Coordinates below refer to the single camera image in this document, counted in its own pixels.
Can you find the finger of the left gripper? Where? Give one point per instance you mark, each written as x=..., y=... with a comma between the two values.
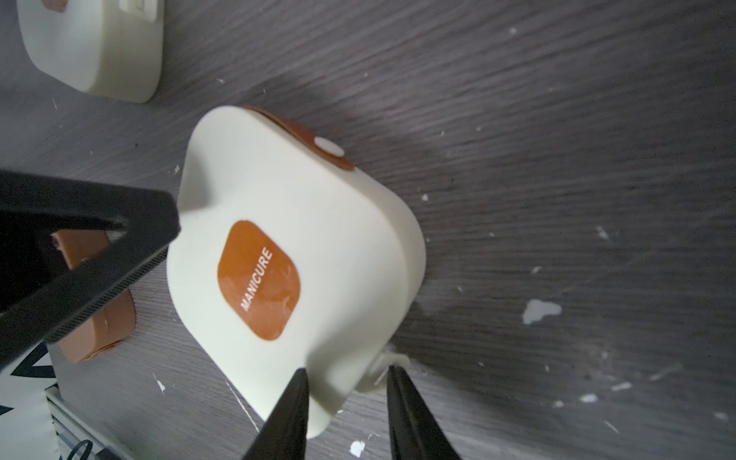
x=41, y=299

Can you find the brown nail clipper case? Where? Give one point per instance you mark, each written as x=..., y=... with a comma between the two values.
x=112, y=324

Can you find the aluminium front rail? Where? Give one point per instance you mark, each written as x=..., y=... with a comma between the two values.
x=76, y=438

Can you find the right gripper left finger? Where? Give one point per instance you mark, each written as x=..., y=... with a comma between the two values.
x=284, y=435

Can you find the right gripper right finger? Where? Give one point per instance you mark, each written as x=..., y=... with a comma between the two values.
x=414, y=432

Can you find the cream nail clipper case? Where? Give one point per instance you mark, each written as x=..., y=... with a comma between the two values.
x=110, y=49

